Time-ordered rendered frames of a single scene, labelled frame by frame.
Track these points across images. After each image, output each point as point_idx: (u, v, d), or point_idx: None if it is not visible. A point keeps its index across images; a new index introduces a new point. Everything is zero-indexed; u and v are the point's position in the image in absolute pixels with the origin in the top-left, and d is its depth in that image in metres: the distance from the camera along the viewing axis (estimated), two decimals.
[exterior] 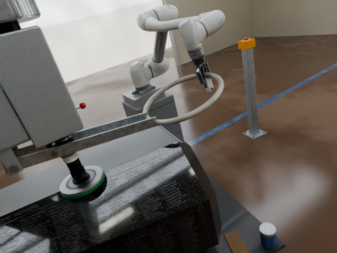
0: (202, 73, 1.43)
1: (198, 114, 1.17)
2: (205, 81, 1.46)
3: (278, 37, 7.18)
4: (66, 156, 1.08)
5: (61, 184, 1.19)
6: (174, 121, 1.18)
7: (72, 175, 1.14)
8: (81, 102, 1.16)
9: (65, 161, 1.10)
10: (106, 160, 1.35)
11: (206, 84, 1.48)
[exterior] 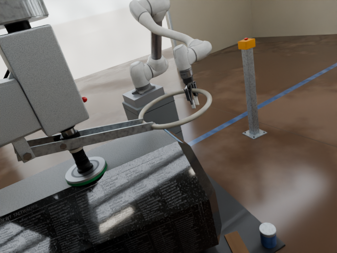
0: (190, 91, 1.67)
1: (191, 121, 1.35)
2: (191, 98, 1.69)
3: (278, 37, 7.18)
4: (73, 149, 1.18)
5: (85, 180, 1.18)
6: (170, 125, 1.34)
7: (77, 164, 1.22)
8: (83, 96, 1.25)
9: (71, 151, 1.19)
10: (106, 160, 1.35)
11: (192, 101, 1.71)
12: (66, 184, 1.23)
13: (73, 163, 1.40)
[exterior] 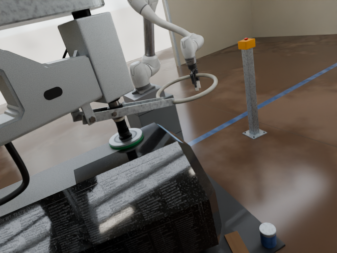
0: (194, 76, 2.01)
1: (206, 94, 1.68)
2: (195, 82, 2.02)
3: (278, 37, 7.18)
4: (119, 118, 1.41)
5: (127, 144, 1.41)
6: (189, 99, 1.65)
7: (121, 132, 1.46)
8: None
9: (117, 120, 1.42)
10: (106, 160, 1.35)
11: (196, 85, 2.04)
12: (66, 184, 1.23)
13: (73, 163, 1.40)
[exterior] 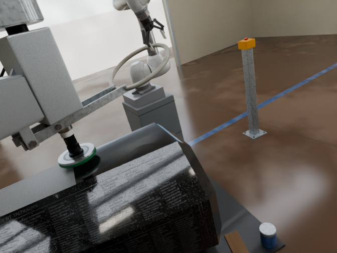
0: (147, 32, 1.64)
1: (159, 73, 1.52)
2: (147, 40, 1.66)
3: (278, 37, 7.18)
4: (65, 131, 1.29)
5: (73, 163, 1.30)
6: (142, 82, 1.50)
7: (70, 148, 1.34)
8: None
9: (64, 136, 1.31)
10: (106, 160, 1.35)
11: (149, 44, 1.68)
12: (66, 184, 1.23)
13: None
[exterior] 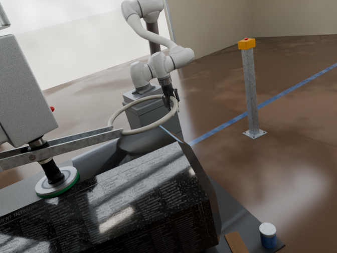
0: (167, 98, 1.66)
1: (160, 124, 1.41)
2: (168, 105, 1.68)
3: (278, 37, 7.18)
4: (43, 159, 1.15)
5: (45, 194, 1.16)
6: (140, 130, 1.39)
7: (48, 175, 1.20)
8: (50, 106, 1.24)
9: (40, 162, 1.16)
10: (106, 160, 1.35)
11: (170, 109, 1.70)
12: None
13: (73, 163, 1.40)
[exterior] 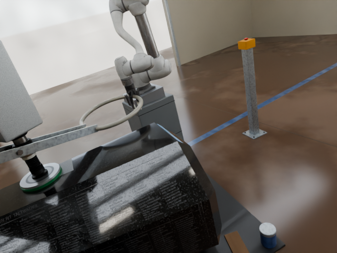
0: (131, 97, 1.88)
1: (131, 118, 1.61)
2: (132, 103, 1.90)
3: (278, 37, 7.18)
4: (28, 155, 1.24)
5: (56, 163, 1.41)
6: (113, 124, 1.56)
7: (33, 170, 1.28)
8: None
9: (26, 158, 1.24)
10: (106, 160, 1.35)
11: (134, 106, 1.92)
12: (66, 184, 1.23)
13: (73, 163, 1.40)
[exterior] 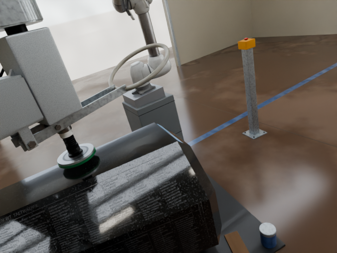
0: None
1: (158, 73, 1.52)
2: (126, 7, 1.51)
3: (278, 37, 7.18)
4: (65, 132, 1.29)
5: (79, 145, 1.49)
6: (141, 83, 1.50)
7: (69, 149, 1.34)
8: None
9: (63, 136, 1.30)
10: (106, 160, 1.35)
11: (129, 12, 1.53)
12: (66, 184, 1.23)
13: None
